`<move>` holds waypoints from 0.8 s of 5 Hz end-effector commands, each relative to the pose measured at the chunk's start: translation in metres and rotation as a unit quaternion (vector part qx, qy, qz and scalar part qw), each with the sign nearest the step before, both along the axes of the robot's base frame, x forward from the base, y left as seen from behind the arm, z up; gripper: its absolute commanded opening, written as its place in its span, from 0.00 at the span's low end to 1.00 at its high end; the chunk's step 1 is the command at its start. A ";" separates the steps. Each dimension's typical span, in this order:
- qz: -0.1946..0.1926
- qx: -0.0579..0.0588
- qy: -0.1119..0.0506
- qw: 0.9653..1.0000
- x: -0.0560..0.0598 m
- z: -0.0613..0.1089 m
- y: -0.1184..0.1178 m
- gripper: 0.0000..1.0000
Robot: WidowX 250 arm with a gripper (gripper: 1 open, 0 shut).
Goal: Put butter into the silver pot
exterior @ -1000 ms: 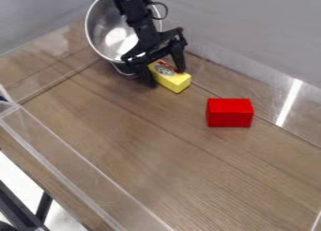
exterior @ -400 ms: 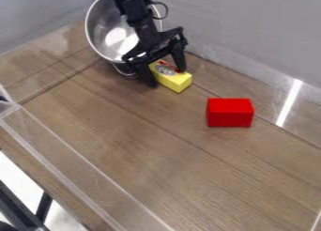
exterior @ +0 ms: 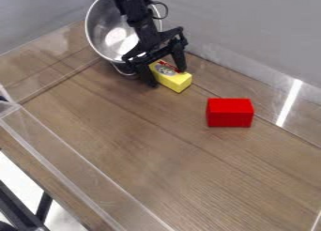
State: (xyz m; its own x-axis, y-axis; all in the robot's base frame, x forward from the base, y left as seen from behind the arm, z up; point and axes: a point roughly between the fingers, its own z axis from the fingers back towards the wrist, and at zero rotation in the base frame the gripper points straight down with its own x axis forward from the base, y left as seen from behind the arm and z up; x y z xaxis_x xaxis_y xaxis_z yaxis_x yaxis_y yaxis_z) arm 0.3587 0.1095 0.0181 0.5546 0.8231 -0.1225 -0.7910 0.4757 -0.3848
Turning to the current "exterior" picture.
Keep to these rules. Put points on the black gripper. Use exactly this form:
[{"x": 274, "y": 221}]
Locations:
[{"x": 154, "y": 45}]

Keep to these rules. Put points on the yellow butter block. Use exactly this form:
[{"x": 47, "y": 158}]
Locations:
[{"x": 170, "y": 76}]

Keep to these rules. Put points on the silver steel pot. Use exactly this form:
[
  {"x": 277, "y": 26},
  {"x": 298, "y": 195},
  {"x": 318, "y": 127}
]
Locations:
[{"x": 110, "y": 36}]

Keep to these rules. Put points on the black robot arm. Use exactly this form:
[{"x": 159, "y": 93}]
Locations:
[{"x": 138, "y": 9}]

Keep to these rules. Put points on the red rectangular block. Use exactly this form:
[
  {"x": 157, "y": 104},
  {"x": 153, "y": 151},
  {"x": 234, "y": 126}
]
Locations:
[{"x": 229, "y": 112}]

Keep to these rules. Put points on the clear acrylic front barrier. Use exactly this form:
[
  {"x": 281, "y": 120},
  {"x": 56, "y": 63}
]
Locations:
[{"x": 122, "y": 212}]

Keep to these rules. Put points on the black table leg frame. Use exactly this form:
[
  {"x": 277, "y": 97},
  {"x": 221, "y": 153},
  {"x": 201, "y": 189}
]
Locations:
[{"x": 21, "y": 219}]

